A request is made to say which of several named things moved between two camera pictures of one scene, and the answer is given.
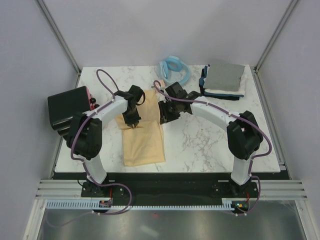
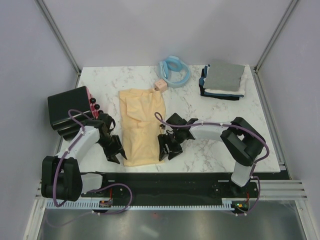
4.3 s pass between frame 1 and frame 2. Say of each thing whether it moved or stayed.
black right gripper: moved
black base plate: stayed
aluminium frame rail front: stayed
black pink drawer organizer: stayed
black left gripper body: moved
